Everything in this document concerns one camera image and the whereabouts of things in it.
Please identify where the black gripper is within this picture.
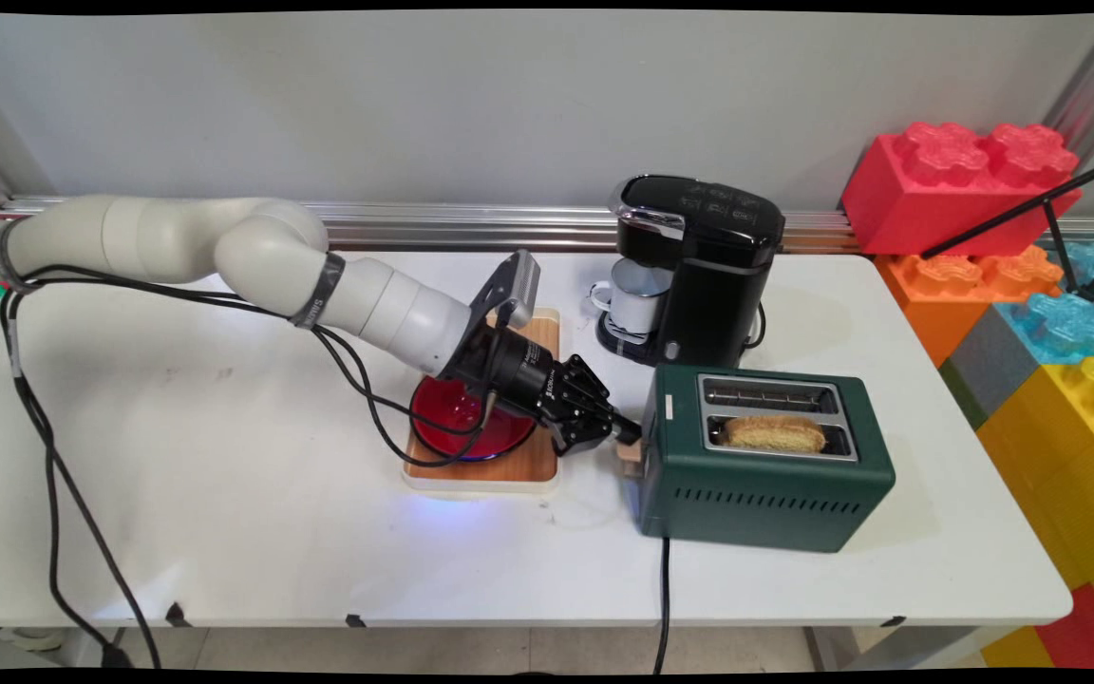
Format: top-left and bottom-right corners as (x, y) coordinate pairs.
(441, 323), (644, 456)

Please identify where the green two-slot toaster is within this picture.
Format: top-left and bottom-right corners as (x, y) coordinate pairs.
(618, 364), (897, 555)

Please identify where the red bowl with black rim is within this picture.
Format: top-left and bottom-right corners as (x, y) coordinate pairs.
(411, 374), (539, 465)

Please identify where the wooden tray with cream rim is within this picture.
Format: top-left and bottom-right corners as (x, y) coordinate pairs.
(402, 307), (562, 496)

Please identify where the white enamel mug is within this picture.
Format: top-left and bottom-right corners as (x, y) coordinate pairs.
(590, 258), (674, 335)

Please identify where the toast bread slice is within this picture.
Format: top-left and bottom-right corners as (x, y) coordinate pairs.
(723, 414), (829, 454)

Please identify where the black pod coffee machine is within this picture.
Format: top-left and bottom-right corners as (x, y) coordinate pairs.
(596, 174), (787, 371)

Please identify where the big orange toy brick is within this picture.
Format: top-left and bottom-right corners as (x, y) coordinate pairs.
(875, 245), (1066, 370)

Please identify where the white table leg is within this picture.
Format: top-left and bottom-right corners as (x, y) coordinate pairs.
(799, 624), (999, 672)

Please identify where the big grey toy brick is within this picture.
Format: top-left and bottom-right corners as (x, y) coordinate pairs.
(938, 306), (1044, 430)

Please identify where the big red toy brick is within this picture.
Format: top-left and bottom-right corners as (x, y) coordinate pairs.
(839, 122), (1082, 257)

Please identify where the black tripod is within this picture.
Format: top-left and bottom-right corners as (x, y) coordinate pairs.
(919, 152), (1094, 310)

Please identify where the big yellow toy brick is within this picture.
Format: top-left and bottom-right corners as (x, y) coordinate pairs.
(974, 356), (1094, 630)

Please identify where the big translucent blue toy brick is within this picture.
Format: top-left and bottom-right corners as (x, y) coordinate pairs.
(993, 241), (1094, 367)

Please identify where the small red toy brick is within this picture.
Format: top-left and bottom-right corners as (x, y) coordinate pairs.
(1031, 581), (1094, 672)

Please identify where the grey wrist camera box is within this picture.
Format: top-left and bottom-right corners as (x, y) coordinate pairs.
(467, 249), (543, 333)

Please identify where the horizontal aluminium rail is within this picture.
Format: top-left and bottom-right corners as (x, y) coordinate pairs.
(0, 195), (1094, 256)

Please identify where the black toaster power cord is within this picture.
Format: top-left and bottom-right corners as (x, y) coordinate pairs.
(651, 537), (674, 675)

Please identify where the black cable with metal plug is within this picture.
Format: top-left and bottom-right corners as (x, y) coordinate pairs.
(0, 264), (502, 470)

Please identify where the grey velcro strap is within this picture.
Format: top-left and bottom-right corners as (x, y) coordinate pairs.
(291, 251), (348, 331)
(0, 217), (35, 294)

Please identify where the thin black cable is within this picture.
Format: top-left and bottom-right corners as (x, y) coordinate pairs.
(0, 285), (164, 670)

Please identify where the slanted aluminium post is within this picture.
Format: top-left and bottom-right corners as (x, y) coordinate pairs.
(1041, 13), (1094, 164)

